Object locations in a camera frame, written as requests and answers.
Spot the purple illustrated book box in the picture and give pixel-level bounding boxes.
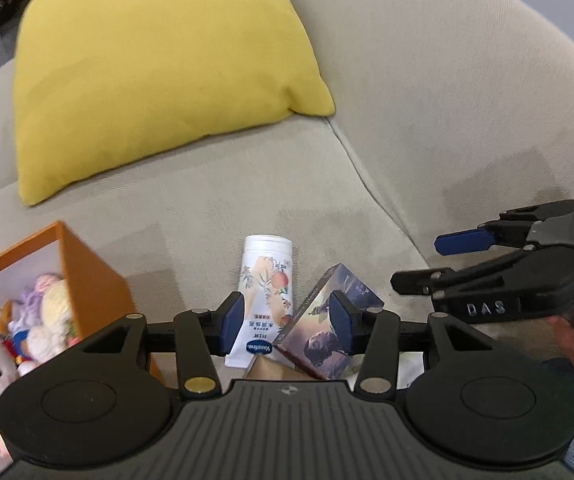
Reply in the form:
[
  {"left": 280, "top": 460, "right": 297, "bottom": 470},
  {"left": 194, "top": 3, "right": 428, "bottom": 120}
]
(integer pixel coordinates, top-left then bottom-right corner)
[{"left": 273, "top": 263, "right": 383, "bottom": 380}]

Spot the white hand cream tube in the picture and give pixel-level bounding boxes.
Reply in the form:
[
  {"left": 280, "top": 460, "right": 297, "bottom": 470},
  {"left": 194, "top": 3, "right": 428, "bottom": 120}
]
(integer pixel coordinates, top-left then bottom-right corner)
[{"left": 224, "top": 234, "right": 295, "bottom": 368}]

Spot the small cardboard box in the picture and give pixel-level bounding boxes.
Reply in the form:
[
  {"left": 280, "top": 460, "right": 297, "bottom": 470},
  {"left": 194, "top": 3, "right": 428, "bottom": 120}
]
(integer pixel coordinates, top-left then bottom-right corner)
[{"left": 244, "top": 356, "right": 319, "bottom": 382}]

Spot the orange storage box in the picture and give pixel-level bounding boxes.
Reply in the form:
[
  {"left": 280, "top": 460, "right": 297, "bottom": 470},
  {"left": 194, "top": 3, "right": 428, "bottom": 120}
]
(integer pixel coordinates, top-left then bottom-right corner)
[{"left": 0, "top": 220, "right": 166, "bottom": 461}]

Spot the beige fabric sofa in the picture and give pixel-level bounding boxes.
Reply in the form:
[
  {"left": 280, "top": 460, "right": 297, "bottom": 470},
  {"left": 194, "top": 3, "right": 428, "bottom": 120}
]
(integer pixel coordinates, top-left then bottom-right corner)
[{"left": 0, "top": 0, "right": 574, "bottom": 361}]

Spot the yellow cushion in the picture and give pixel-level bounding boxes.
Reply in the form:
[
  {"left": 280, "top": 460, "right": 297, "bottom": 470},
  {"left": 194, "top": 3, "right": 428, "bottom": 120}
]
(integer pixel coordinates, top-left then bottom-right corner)
[{"left": 12, "top": 0, "right": 335, "bottom": 206}]

